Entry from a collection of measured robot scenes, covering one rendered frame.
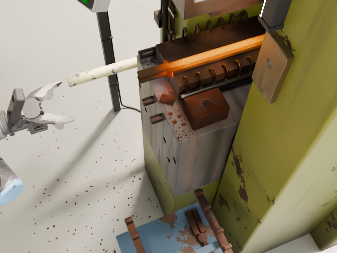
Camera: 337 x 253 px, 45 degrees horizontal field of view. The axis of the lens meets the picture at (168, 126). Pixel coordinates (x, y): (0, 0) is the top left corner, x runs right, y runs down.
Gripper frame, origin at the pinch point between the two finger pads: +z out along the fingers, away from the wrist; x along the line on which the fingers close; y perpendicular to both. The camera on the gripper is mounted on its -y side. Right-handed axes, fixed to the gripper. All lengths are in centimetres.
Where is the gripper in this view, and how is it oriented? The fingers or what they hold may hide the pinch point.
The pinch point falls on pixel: (67, 98)
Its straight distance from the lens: 125.1
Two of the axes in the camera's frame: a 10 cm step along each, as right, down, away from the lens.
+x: 3.7, 8.0, -4.8
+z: 9.3, -3.1, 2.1
